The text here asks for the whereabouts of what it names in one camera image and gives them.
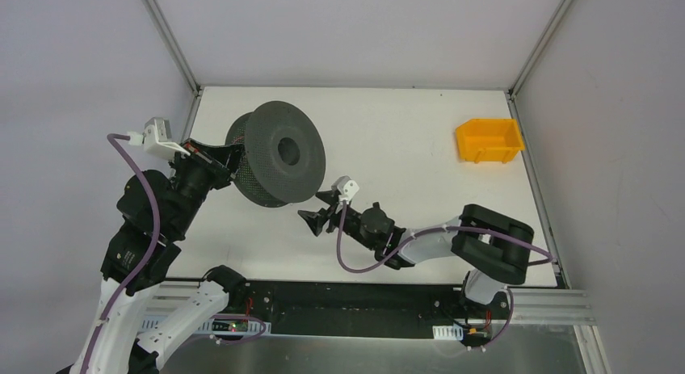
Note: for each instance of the white cable duct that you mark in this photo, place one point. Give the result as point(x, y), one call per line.
point(224, 327)
point(448, 333)

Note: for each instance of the aluminium frame rail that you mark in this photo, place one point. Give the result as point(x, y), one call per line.
point(531, 305)

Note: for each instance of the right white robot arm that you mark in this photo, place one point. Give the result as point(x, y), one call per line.
point(497, 247)

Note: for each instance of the orange plastic bin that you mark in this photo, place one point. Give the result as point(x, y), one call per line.
point(489, 140)

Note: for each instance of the left white cable duct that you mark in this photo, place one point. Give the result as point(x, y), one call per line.
point(224, 327)

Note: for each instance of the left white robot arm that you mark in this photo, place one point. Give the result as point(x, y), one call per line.
point(157, 211)

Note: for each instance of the right white cable duct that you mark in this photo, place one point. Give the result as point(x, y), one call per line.
point(448, 333)

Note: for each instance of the black cable spool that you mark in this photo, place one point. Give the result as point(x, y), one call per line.
point(284, 160)

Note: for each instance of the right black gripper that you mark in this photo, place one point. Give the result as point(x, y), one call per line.
point(332, 216)

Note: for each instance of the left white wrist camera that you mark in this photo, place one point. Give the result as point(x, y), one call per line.
point(156, 140)

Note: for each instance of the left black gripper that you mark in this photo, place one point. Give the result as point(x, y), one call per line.
point(212, 161)

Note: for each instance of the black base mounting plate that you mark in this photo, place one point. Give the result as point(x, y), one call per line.
point(403, 311)

